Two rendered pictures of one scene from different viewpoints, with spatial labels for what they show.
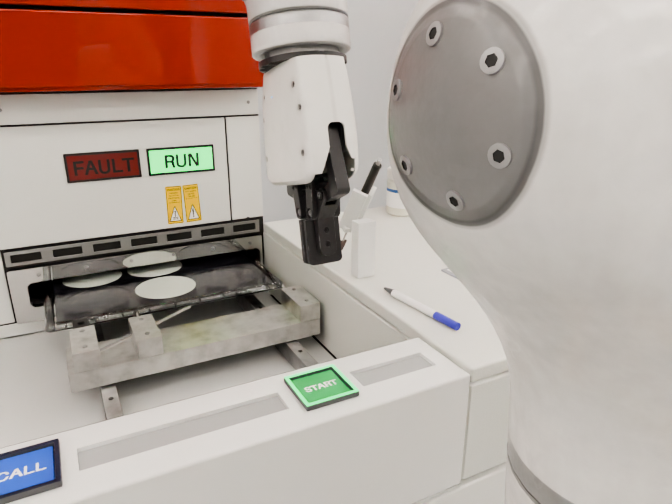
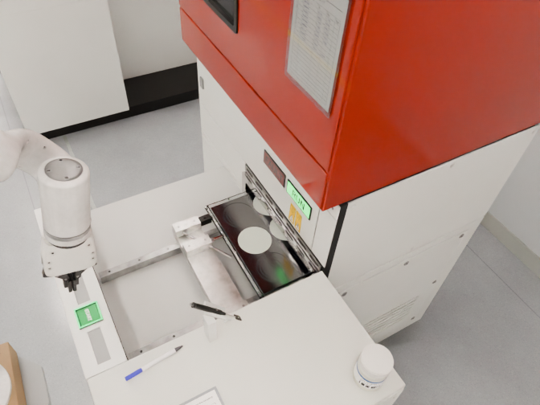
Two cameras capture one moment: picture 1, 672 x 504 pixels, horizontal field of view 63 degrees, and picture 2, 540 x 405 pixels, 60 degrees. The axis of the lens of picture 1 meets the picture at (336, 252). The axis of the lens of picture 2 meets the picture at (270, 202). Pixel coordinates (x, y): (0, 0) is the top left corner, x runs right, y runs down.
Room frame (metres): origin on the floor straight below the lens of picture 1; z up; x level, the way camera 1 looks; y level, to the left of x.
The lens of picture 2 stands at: (0.82, -0.55, 2.01)
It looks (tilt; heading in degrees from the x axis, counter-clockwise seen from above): 48 degrees down; 84
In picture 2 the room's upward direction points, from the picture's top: 5 degrees clockwise
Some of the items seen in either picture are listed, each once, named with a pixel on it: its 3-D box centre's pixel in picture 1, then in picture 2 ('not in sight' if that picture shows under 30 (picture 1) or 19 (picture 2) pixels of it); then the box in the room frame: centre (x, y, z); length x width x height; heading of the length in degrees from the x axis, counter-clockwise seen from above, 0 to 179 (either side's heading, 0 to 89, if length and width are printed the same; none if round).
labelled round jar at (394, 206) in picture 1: (403, 190); (372, 367); (1.12, -0.14, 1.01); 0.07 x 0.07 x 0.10
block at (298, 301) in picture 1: (300, 302); (235, 312); (0.82, 0.06, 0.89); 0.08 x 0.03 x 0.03; 27
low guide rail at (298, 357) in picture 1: (289, 347); (219, 317); (0.78, 0.07, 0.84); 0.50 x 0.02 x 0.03; 27
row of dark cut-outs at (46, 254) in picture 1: (144, 240); (280, 213); (0.95, 0.35, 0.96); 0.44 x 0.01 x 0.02; 117
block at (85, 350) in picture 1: (84, 347); (186, 226); (0.67, 0.35, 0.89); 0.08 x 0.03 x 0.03; 27
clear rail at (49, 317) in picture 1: (47, 286); (256, 189); (0.88, 0.50, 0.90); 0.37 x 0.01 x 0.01; 27
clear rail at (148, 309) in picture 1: (175, 304); (232, 249); (0.81, 0.26, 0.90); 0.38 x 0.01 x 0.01; 117
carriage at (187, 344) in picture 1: (200, 341); (209, 271); (0.74, 0.21, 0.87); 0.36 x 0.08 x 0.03; 117
